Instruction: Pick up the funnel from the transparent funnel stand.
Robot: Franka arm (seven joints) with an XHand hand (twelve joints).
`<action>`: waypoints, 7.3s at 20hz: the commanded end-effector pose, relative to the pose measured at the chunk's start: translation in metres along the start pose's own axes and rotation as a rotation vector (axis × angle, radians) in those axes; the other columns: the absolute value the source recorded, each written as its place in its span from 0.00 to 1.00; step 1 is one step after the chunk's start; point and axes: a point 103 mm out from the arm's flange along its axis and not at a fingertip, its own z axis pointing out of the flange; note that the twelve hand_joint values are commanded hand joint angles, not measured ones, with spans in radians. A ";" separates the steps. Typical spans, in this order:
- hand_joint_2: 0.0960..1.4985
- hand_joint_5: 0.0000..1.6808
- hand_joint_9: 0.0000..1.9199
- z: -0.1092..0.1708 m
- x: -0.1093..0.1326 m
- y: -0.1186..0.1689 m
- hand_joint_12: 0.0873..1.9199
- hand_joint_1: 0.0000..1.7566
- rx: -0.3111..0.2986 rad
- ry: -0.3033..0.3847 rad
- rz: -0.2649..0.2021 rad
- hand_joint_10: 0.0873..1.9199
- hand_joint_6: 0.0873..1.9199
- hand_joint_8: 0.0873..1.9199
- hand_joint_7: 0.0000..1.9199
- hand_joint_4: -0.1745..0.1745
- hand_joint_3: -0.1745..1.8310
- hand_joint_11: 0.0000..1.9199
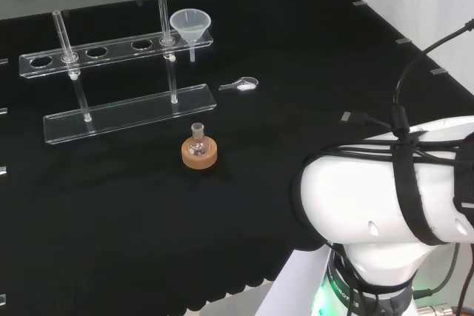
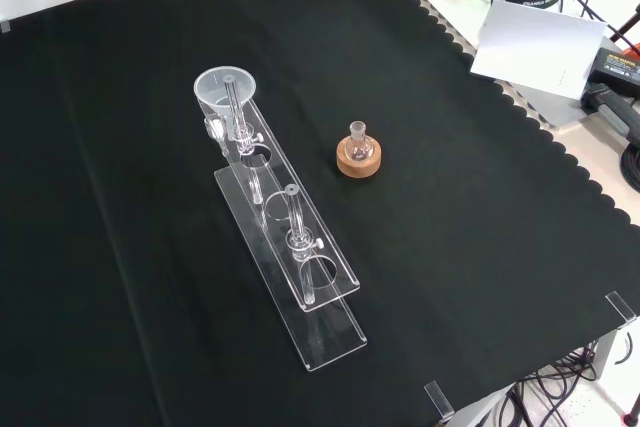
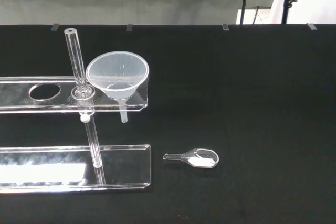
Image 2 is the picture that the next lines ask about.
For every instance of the clear cloth clip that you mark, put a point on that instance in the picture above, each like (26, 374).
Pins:
(621, 310)
(4, 26)
(439, 399)

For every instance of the black power adapter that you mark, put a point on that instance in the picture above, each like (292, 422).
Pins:
(618, 70)

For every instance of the clear acrylic funnel stand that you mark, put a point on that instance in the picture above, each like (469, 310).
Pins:
(331, 333)

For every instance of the clear glass weighing funnel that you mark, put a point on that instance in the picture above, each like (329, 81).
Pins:
(215, 128)

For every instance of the black and grey clamp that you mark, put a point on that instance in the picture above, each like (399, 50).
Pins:
(613, 113)

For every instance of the small round-bottom glass flask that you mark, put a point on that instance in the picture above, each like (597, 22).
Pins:
(358, 149)

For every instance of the black cloth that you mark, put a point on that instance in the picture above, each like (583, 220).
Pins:
(450, 207)

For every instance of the clear plastic funnel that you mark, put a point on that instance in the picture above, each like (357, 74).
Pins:
(212, 93)

